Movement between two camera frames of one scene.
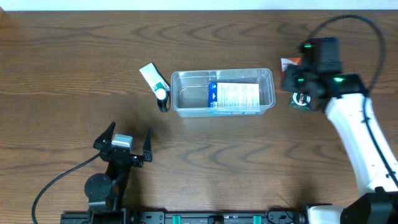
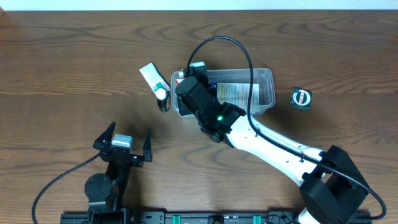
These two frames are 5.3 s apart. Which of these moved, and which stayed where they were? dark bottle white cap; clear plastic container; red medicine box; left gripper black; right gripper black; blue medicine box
Moved: right gripper black; red medicine box
Stayed: dark bottle white cap; clear plastic container; blue medicine box; left gripper black
